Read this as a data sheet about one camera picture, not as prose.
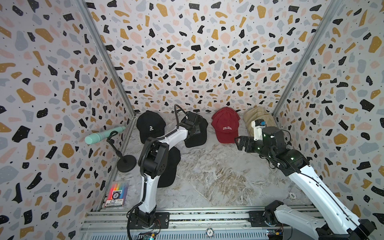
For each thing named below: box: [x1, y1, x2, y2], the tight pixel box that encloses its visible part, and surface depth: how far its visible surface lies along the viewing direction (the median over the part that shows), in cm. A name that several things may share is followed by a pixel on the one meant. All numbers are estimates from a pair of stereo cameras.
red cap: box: [211, 107, 241, 144], surface depth 110 cm
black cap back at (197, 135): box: [184, 114, 208, 148], surface depth 94 cm
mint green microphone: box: [85, 126, 126, 145], surface depth 66 cm
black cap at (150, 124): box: [136, 110, 166, 144], surface depth 109 cm
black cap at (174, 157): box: [157, 146, 181, 188], surface depth 94 cm
